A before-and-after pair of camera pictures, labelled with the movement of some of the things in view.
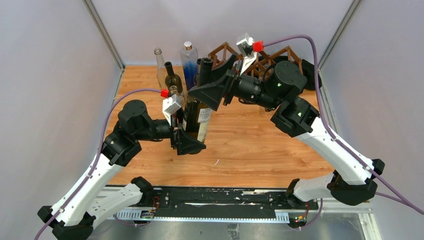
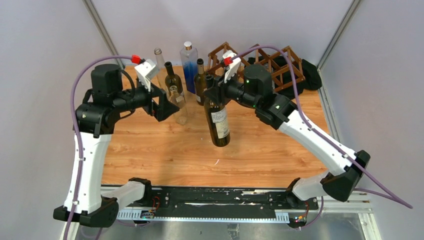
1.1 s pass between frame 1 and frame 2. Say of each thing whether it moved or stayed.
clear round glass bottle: stayed
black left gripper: moved
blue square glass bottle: stayed
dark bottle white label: stayed
